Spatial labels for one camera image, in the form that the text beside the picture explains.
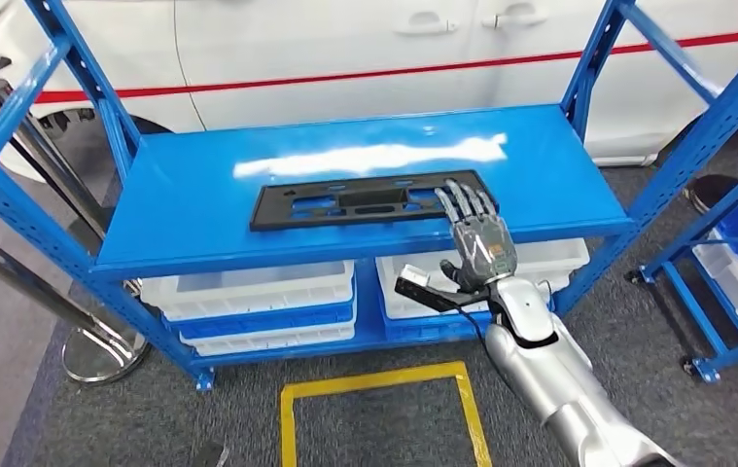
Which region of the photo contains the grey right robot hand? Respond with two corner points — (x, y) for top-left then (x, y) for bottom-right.
(434, 179), (519, 295)

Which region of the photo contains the dark left robot hand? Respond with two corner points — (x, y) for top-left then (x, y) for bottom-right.
(189, 441), (231, 467)

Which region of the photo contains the long black plastic part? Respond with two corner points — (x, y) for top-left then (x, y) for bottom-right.
(249, 169), (500, 234)

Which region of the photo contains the blue metal shelf rack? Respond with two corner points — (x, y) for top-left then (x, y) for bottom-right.
(0, 0), (738, 393)

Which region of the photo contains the blue wheeled shelf rack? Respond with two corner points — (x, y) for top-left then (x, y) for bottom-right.
(623, 144), (738, 386)

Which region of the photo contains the black round stanchion base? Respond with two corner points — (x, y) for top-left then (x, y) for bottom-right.
(684, 173), (738, 217)

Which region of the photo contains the white car with red stripe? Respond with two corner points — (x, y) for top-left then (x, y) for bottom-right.
(0, 0), (738, 169)

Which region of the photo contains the black camera bracket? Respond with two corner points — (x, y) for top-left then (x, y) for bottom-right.
(394, 275), (495, 315)

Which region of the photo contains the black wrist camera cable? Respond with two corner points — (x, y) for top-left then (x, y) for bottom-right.
(457, 307), (505, 381)

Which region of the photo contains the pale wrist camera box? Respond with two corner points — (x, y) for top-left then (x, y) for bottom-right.
(401, 264), (431, 288)

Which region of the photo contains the chrome stanchion post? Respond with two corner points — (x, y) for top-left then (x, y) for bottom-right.
(0, 80), (109, 236)
(0, 219), (151, 386)

